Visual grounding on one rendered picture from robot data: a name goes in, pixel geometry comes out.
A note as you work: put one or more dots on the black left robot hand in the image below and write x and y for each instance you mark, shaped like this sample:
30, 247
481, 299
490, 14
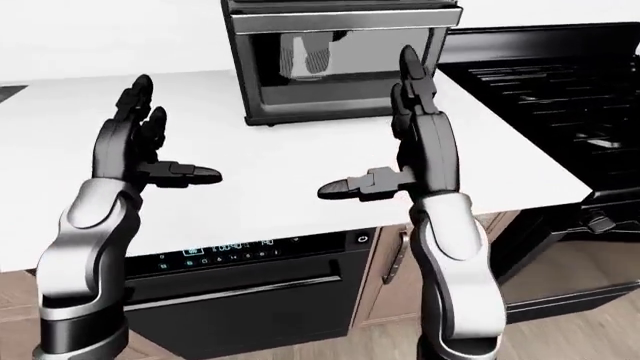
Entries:
116, 150

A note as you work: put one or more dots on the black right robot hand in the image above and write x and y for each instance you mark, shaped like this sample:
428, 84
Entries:
434, 150

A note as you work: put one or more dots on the black toaster oven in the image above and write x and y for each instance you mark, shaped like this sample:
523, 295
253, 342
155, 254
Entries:
340, 63

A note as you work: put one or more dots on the wooden cabinet door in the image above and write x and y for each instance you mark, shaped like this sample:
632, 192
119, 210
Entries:
387, 277

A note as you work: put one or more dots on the black gas stove range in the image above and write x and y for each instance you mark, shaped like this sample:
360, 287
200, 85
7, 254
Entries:
550, 150

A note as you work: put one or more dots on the black stove knob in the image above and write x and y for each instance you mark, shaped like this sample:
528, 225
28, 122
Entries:
598, 222

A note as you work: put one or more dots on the black dishwasher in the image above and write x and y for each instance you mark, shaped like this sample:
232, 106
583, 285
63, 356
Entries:
240, 292

